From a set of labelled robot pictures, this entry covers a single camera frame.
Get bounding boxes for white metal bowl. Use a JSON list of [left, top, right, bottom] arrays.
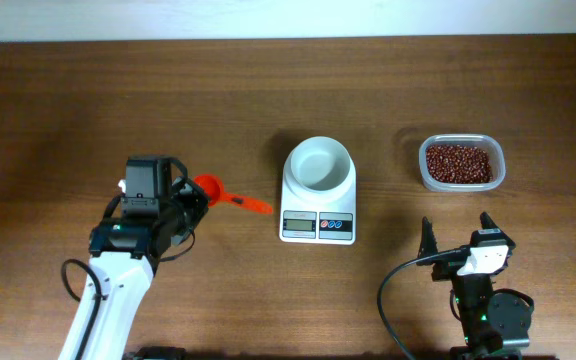
[[288, 136, 351, 192]]

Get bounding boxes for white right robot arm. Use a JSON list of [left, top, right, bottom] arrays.
[[417, 213, 534, 359]]

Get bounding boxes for black right camera cable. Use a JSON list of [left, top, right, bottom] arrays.
[[376, 248, 469, 360]]

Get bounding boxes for clear plastic bean container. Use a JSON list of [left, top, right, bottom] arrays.
[[418, 134, 506, 192]]

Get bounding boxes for orange plastic measuring scoop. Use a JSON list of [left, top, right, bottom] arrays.
[[194, 174, 273, 215]]

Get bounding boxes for red adzuki beans in container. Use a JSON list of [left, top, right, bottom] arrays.
[[425, 145, 493, 184]]

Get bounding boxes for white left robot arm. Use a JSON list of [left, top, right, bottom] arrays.
[[60, 155, 209, 359]]

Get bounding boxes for white digital kitchen scale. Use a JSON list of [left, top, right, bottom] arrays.
[[279, 152, 358, 246]]

